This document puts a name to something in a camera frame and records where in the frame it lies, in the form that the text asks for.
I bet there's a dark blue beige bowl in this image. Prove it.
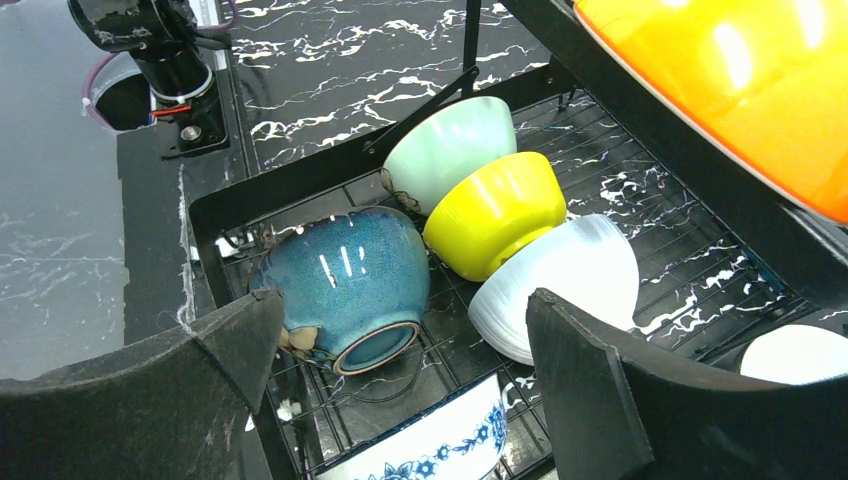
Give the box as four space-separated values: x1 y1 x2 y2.
249 206 430 376

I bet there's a blue patterned bowl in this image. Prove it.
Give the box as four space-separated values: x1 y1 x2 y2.
316 374 507 480

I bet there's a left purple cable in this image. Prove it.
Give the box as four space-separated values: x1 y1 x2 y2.
80 0 240 130

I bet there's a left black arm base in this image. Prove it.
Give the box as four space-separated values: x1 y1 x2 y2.
68 0 232 159

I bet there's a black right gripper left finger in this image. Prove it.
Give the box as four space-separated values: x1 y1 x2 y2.
1 289 285 479

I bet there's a black wire dish rack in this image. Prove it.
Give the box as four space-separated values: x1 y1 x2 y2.
188 0 848 480

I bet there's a grey green small bowl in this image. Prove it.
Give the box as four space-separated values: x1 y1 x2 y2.
739 325 847 385

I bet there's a pale green bowl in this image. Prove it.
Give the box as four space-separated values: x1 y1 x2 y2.
380 96 517 216

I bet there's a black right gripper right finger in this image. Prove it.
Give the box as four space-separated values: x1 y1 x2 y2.
526 288 847 479

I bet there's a dark striped white bowl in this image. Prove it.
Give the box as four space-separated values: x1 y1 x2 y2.
468 214 640 366

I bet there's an orange white bowl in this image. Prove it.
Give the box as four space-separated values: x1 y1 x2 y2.
574 1 847 225

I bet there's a yellow green bowl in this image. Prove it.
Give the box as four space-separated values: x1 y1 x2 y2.
423 151 567 282

